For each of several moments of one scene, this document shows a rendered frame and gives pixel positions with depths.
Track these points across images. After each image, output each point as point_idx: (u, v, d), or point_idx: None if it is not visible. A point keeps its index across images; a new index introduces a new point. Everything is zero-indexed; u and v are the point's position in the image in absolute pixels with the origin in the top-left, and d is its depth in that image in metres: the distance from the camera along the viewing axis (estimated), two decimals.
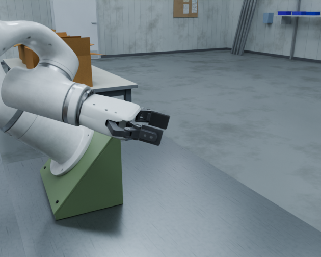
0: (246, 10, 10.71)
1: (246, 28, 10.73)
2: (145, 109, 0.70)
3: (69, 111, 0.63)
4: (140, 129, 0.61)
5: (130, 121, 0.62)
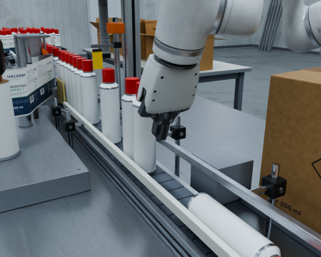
0: (275, 7, 10.84)
1: (275, 24, 10.87)
2: (172, 117, 0.64)
3: (155, 47, 0.54)
4: (159, 123, 0.64)
5: (159, 114, 0.62)
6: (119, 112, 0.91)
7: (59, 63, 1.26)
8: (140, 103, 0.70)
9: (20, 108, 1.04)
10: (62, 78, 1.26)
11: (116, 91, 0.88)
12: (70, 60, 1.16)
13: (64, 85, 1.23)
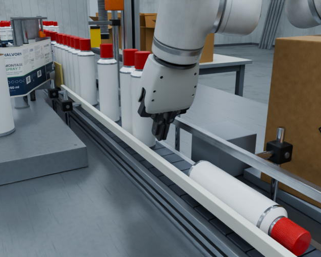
0: (275, 5, 10.82)
1: (275, 22, 10.84)
2: (171, 117, 0.64)
3: (154, 47, 0.54)
4: (159, 123, 0.64)
5: (159, 114, 0.62)
6: (117, 90, 0.89)
7: (57, 46, 1.23)
8: (139, 73, 0.68)
9: (16, 88, 1.01)
10: (60, 61, 1.23)
11: (114, 67, 0.86)
12: (67, 42, 1.14)
13: (62, 68, 1.21)
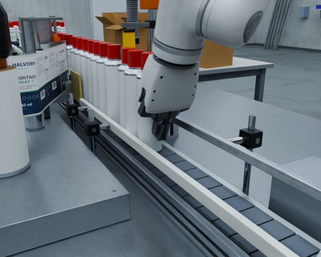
0: (281, 5, 10.62)
1: (281, 22, 10.64)
2: (171, 117, 0.64)
3: (154, 47, 0.54)
4: (159, 123, 0.64)
5: (159, 114, 0.62)
6: None
7: (74, 52, 1.03)
8: None
9: (28, 106, 0.82)
10: (78, 70, 1.04)
11: None
12: (88, 47, 0.94)
13: (81, 78, 1.01)
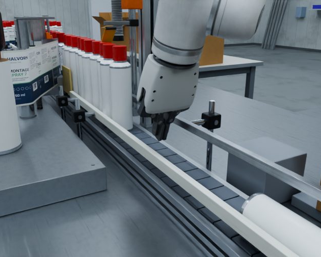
0: (278, 5, 10.71)
1: (278, 22, 10.74)
2: (171, 117, 0.64)
3: (154, 47, 0.54)
4: (159, 123, 0.64)
5: (159, 114, 0.62)
6: None
7: (64, 48, 1.13)
8: (117, 64, 0.77)
9: (22, 96, 0.91)
10: (67, 65, 1.13)
11: None
12: (78, 44, 1.03)
13: (71, 72, 1.10)
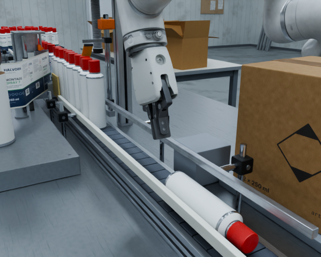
0: None
1: None
2: (154, 111, 0.64)
3: None
4: (152, 119, 0.67)
5: (146, 107, 0.67)
6: None
7: (53, 58, 1.32)
8: (91, 75, 0.96)
9: (16, 100, 1.10)
10: (56, 73, 1.32)
11: None
12: (64, 55, 1.22)
13: (59, 79, 1.29)
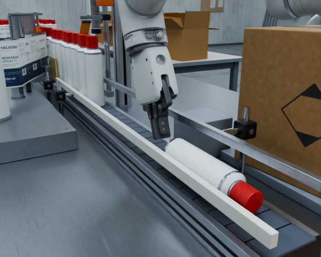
0: None
1: (273, 22, 10.90)
2: (154, 111, 0.64)
3: None
4: (152, 119, 0.67)
5: (146, 107, 0.67)
6: None
7: (51, 41, 1.29)
8: (89, 50, 0.94)
9: (12, 80, 1.07)
10: (53, 55, 1.30)
11: None
12: (62, 36, 1.20)
13: (57, 61, 1.26)
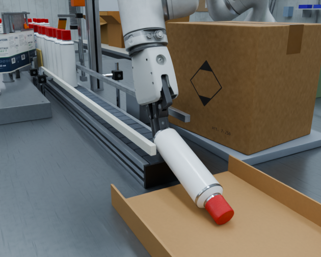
0: None
1: None
2: (154, 111, 0.64)
3: None
4: (152, 119, 0.67)
5: (146, 107, 0.67)
6: None
7: (37, 35, 1.53)
8: (63, 42, 1.18)
9: (3, 67, 1.31)
10: (39, 48, 1.54)
11: None
12: (45, 31, 1.44)
13: (42, 53, 1.50)
